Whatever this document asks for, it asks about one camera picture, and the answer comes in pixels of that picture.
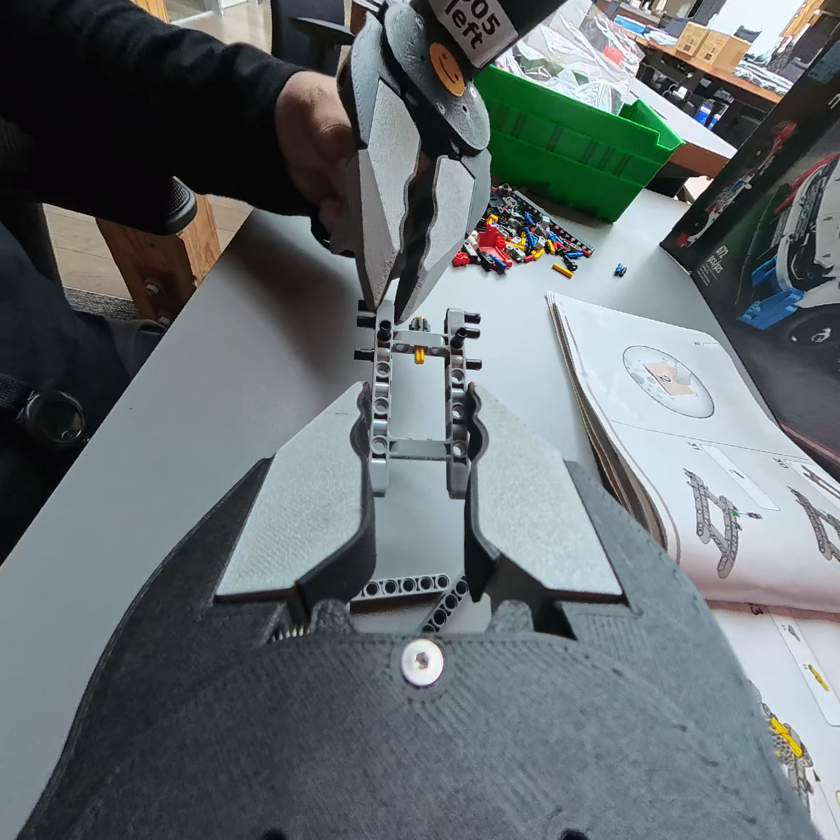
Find person's left forearm black sleeve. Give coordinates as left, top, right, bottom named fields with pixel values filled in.
left=0, top=0, right=312, bottom=221

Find person's left hand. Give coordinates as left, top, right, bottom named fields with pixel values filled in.
left=274, top=69, right=358, bottom=221

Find key ring with carabiner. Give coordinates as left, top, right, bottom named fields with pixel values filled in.
left=16, top=388, right=88, bottom=448

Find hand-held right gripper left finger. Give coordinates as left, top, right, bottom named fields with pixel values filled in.
left=215, top=381, right=378, bottom=605

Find white instruction booklet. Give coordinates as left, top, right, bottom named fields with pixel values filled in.
left=710, top=602, right=840, bottom=840

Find clear plastic bags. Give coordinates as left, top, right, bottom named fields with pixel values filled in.
left=495, top=0, right=647, bottom=114

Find cardboard box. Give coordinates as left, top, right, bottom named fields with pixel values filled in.
left=705, top=31, right=753, bottom=74
left=675, top=20, right=715, bottom=57

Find green plastic bin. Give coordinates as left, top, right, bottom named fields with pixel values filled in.
left=472, top=62, right=686, bottom=224

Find grey Lego Technic beams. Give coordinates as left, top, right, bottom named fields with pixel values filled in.
left=419, top=576, right=471, bottom=635

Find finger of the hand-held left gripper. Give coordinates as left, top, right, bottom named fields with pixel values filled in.
left=395, top=150, right=493, bottom=324
left=354, top=84, right=422, bottom=314

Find open lego instruction booklet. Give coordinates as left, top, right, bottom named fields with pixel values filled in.
left=546, top=290, right=840, bottom=616

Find grey lego frame assembly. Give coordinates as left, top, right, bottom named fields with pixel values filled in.
left=354, top=298, right=484, bottom=501

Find black lego set box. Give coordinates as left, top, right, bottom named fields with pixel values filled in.
left=658, top=39, right=840, bottom=483

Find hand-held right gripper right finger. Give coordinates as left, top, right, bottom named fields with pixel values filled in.
left=465, top=384, right=624, bottom=599

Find pile of loose lego pieces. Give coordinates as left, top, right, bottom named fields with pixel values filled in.
left=451, top=182, right=596, bottom=280

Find person's legs dark trousers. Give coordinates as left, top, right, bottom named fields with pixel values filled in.
left=0, top=220, right=166, bottom=567

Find wooden table leg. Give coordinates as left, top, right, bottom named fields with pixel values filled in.
left=95, top=192, right=222, bottom=324

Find wooden background table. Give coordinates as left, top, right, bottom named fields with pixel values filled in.
left=633, top=26, right=788, bottom=107

